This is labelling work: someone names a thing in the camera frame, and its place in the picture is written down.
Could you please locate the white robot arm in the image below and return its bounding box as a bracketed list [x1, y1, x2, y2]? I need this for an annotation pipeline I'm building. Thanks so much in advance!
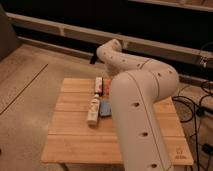
[97, 39, 179, 171]

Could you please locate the white and red box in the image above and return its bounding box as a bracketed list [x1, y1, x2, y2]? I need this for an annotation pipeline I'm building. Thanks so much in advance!
[95, 77, 103, 94]

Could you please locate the blue sponge block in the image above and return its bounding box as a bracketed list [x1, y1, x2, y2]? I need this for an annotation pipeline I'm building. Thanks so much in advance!
[100, 100, 111, 117]

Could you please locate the white lotion bottle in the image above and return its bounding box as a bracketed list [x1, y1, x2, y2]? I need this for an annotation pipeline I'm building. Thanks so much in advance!
[87, 94, 100, 126]

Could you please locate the grey cabinet corner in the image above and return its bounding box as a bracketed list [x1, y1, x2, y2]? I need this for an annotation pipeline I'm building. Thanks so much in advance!
[0, 4, 21, 61]

